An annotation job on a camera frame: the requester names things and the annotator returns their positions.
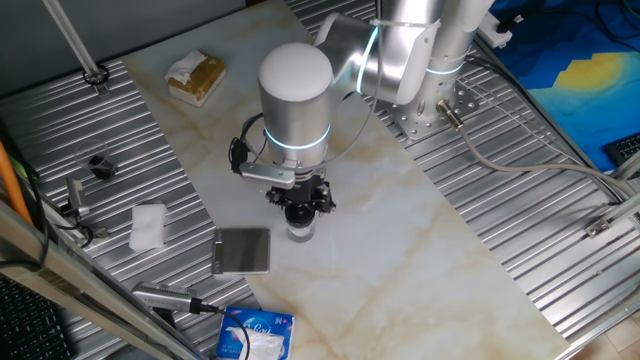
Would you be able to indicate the aluminium pole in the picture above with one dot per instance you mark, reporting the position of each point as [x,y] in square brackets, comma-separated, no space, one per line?
[71,37]

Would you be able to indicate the clear plastic cup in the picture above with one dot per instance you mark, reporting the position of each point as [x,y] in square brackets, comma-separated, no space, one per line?
[97,162]

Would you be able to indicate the white power strip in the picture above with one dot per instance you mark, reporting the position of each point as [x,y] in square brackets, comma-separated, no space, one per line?
[492,31]

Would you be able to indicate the aluminium frame beam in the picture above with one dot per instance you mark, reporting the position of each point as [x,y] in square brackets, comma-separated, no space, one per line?
[75,285]

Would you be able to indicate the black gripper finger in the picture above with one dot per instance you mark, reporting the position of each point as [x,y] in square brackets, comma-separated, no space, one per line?
[326,199]
[277,196]

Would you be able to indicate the blue tissue pack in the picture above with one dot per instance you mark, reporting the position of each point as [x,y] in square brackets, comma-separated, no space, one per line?
[235,332]

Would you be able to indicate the orange pole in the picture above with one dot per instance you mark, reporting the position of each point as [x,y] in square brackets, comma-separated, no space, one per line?
[7,180]

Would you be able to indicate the silver digital pocket scale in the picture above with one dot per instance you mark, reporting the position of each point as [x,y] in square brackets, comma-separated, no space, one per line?
[242,250]

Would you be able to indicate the blue and yellow mat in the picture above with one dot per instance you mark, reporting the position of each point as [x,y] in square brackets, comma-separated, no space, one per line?
[575,75]

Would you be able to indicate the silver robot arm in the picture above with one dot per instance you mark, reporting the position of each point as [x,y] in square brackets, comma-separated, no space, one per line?
[297,110]

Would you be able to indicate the aluminium profile with bracket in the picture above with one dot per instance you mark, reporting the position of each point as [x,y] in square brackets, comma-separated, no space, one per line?
[615,212]

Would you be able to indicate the gold tissue pack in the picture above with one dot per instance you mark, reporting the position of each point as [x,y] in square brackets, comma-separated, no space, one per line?
[197,77]

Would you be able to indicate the small silver camera on stand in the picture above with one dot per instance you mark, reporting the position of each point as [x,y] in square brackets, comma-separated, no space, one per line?
[76,197]

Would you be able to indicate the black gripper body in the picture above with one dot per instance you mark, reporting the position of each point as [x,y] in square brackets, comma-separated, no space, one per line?
[305,189]

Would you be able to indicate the white foam sponge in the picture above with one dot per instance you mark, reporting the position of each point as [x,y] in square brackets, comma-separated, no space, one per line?
[147,227]

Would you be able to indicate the silver grilled camera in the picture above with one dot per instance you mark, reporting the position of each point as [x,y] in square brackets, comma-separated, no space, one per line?
[160,296]

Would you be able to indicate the black knobbed jar lid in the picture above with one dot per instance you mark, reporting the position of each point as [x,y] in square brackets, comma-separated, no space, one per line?
[300,215]

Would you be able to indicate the black keyboard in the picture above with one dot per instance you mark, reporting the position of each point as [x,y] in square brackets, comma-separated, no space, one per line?
[625,147]
[30,325]

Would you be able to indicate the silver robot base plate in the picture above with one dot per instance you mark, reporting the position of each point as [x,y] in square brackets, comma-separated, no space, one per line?
[425,127]

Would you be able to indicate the clear glass jar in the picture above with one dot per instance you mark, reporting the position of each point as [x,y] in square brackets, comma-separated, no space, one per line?
[301,234]

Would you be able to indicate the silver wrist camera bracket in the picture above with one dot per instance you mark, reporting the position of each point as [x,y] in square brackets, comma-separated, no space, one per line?
[267,174]

